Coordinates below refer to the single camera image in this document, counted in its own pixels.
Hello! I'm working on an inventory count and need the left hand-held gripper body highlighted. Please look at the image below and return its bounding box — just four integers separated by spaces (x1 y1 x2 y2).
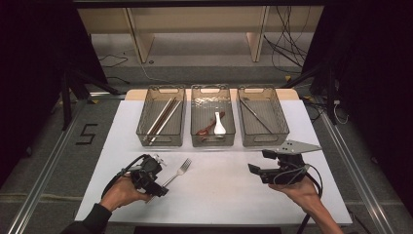
121 153 169 183

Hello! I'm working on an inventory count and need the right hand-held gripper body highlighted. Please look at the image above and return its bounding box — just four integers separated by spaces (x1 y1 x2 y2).
259 139 323 187

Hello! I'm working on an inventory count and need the metal fork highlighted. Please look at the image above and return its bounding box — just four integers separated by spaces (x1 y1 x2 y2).
144 157 193 205

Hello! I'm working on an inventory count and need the metal knife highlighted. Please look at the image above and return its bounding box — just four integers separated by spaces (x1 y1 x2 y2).
239 97 275 136

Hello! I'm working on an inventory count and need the smoky clear plastic bin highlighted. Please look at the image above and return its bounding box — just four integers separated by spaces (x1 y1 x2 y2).
135 84 187 147
236 84 290 147
190 83 237 148

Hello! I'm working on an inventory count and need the white ceramic spoon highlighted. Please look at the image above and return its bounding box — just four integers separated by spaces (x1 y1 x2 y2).
212 111 228 137

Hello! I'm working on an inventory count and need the white chopstick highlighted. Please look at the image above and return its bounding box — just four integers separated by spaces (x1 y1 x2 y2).
145 97 173 137
149 100 182 145

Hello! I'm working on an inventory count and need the brown wooden chopstick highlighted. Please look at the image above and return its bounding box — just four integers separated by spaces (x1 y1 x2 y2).
148 97 177 140
151 98 179 141

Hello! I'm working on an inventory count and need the brown wooden spoon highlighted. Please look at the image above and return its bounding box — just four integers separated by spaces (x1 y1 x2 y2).
195 111 226 138

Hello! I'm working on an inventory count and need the person's right hand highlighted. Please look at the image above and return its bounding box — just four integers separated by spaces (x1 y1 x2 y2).
268 175 322 216

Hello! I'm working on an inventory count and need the person's left hand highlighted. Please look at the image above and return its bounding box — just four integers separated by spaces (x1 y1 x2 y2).
99 175 154 213

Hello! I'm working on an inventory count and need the white table cover sheet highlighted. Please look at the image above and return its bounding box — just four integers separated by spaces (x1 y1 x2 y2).
74 98 354 227

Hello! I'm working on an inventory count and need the black metal stand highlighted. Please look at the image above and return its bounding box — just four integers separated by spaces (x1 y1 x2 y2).
281 62 340 126

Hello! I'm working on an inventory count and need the black tripod stand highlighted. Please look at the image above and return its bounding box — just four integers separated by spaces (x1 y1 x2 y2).
59 69 122 132

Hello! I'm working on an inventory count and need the black curtain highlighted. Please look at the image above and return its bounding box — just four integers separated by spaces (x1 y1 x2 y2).
0 0 108 189
301 0 413 215

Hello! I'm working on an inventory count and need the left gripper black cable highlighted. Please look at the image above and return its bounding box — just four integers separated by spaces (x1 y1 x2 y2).
100 153 147 200

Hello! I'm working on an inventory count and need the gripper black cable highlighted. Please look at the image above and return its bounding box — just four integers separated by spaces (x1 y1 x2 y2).
272 164 324 234
100 153 147 200

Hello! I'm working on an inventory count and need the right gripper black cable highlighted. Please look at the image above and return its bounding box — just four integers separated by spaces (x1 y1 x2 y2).
272 164 324 234

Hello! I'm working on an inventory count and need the aluminium floor rail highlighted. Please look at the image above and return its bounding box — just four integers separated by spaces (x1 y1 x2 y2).
87 91 128 100
319 110 396 234
6 98 91 234

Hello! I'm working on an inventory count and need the white plug with cable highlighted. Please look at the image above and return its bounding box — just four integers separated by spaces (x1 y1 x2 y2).
332 98 351 126

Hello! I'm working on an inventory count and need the white floor cable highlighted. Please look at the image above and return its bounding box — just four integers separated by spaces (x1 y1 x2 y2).
122 50 173 85

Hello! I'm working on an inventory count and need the black floor cable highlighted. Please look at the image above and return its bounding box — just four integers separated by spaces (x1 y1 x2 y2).
97 53 130 69

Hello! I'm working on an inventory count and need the tangle of black cables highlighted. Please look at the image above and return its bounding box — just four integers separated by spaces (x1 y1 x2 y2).
262 5 314 75

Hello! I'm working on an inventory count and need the black frame bar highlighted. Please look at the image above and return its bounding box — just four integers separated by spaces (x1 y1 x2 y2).
71 0 326 9

